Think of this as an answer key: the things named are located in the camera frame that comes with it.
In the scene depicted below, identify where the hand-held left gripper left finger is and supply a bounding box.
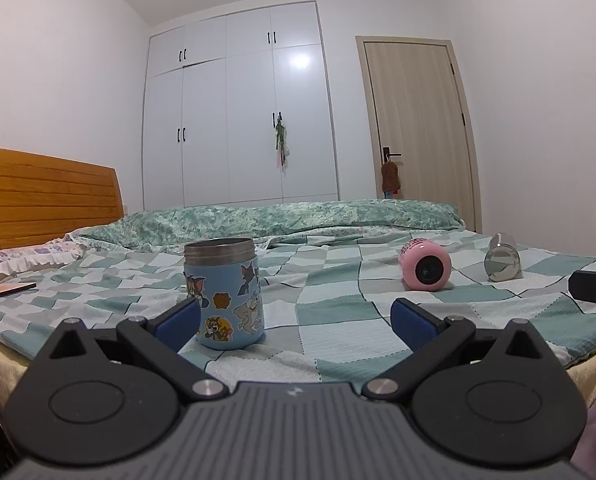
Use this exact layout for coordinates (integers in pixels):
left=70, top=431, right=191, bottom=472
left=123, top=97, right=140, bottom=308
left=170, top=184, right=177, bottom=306
left=35, top=297, right=229, bottom=404

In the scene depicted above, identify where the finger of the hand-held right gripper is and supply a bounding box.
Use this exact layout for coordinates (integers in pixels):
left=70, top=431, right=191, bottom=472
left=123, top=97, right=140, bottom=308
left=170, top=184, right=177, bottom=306
left=568, top=269, right=596, bottom=318

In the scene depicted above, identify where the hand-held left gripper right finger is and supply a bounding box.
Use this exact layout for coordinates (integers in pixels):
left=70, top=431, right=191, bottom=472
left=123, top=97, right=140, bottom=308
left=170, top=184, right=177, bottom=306
left=362, top=297, right=561, bottom=404

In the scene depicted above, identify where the silver steel cup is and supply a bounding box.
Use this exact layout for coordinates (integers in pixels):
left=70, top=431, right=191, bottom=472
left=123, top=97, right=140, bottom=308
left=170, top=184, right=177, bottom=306
left=484, top=233, right=521, bottom=282

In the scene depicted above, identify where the blue cartoon sticker cup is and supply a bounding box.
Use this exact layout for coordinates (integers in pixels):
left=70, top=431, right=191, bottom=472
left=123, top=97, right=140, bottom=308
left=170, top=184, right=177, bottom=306
left=183, top=238, right=267, bottom=352

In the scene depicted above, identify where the green checked bedsheet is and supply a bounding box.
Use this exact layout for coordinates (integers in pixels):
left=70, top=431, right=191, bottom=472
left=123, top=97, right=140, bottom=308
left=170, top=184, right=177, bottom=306
left=0, top=227, right=596, bottom=377

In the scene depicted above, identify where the green patterned quilt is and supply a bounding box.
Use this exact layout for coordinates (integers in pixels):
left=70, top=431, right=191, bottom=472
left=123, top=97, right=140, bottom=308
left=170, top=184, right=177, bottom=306
left=68, top=198, right=468, bottom=252

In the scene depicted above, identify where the purple floral pillow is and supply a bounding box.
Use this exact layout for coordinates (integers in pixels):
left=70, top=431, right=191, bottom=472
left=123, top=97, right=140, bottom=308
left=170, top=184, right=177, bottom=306
left=0, top=236, right=87, bottom=287

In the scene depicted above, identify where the pink book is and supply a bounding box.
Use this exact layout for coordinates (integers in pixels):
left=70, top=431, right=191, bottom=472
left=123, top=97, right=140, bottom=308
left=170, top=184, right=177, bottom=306
left=0, top=282, right=38, bottom=305

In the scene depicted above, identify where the wooden headboard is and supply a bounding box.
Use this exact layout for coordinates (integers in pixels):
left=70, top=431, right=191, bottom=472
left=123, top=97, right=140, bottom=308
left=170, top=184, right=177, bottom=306
left=0, top=145, right=125, bottom=251

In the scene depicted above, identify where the beige wooden door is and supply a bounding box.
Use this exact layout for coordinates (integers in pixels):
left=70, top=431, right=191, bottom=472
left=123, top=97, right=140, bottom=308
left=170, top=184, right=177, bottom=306
left=355, top=35, right=483, bottom=234

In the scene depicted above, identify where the green hanging ornament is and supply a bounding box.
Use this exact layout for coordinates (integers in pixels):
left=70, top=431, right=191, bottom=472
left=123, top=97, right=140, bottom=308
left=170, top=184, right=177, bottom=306
left=273, top=114, right=291, bottom=167

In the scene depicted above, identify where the white wardrobe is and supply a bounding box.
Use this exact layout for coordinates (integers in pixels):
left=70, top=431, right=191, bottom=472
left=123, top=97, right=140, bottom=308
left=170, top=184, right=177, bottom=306
left=142, top=1, right=340, bottom=211

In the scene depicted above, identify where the brown bag on handle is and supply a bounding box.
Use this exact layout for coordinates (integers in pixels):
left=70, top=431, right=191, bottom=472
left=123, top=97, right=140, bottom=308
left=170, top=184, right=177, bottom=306
left=380, top=158, right=403, bottom=200

